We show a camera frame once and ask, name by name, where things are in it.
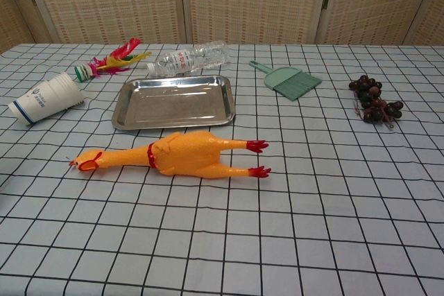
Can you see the yellow rubber chicken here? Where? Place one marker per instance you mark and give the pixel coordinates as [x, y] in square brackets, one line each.
[187, 154]

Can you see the metal tray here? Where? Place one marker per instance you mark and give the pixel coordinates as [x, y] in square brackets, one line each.
[173, 105]

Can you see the clear plastic water bottle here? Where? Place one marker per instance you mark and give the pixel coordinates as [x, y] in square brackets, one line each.
[180, 62]

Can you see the green hand brush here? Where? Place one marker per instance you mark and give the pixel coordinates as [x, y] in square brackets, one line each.
[295, 84]

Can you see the grey checkered tablecloth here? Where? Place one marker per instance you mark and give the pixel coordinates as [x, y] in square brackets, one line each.
[222, 233]

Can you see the woven folding screen panel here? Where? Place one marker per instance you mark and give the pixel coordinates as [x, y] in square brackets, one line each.
[433, 11]
[378, 1]
[10, 5]
[107, 1]
[256, 1]

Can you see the colourful feather shuttlecock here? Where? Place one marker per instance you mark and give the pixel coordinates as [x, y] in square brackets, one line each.
[85, 72]

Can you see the dark purple grape bunch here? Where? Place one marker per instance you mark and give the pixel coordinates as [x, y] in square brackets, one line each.
[367, 89]

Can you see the brass screen hinge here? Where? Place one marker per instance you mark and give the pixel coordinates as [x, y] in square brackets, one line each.
[326, 0]

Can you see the stack of white paper cups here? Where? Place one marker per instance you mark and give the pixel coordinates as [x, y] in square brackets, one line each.
[45, 98]

